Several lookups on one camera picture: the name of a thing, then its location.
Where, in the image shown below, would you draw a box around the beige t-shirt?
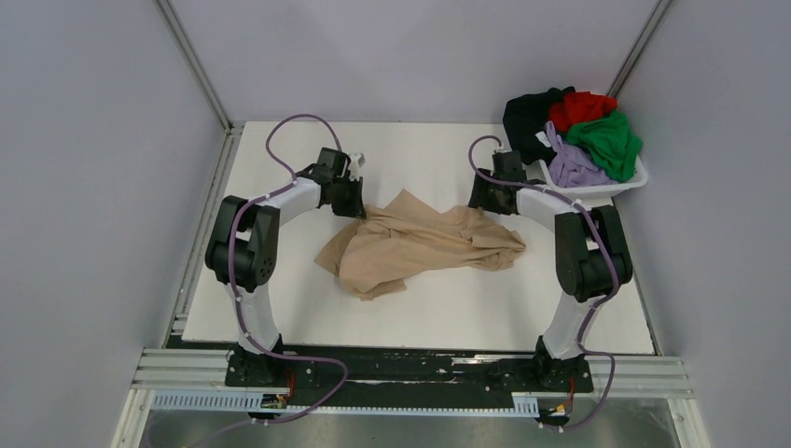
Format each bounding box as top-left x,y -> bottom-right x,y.
314,189 -> 526,301

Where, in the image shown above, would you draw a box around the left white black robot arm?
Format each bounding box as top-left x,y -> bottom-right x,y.
204,147 -> 366,387

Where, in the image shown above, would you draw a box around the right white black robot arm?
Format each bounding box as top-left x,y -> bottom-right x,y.
468,149 -> 633,392

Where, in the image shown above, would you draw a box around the black t-shirt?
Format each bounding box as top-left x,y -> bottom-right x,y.
502,86 -> 576,165

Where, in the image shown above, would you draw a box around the lilac t-shirt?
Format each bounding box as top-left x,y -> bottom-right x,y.
544,120 -> 616,189

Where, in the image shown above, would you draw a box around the white plastic basket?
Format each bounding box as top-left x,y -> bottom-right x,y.
527,158 -> 648,200

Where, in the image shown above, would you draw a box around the red t-shirt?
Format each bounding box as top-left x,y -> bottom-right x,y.
548,91 -> 618,133

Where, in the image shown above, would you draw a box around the green t-shirt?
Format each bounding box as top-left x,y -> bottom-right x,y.
566,109 -> 644,183

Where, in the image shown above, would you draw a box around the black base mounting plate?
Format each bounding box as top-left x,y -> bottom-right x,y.
184,343 -> 594,409

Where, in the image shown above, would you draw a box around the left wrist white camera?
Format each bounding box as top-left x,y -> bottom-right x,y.
347,153 -> 366,181

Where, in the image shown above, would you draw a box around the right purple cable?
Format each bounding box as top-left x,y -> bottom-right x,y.
466,134 -> 618,433

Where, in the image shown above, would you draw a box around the aluminium frame rail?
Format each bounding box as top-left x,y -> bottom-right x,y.
112,348 -> 711,447

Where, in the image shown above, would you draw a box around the white slotted cable duct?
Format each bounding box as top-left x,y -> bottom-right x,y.
151,390 -> 540,418

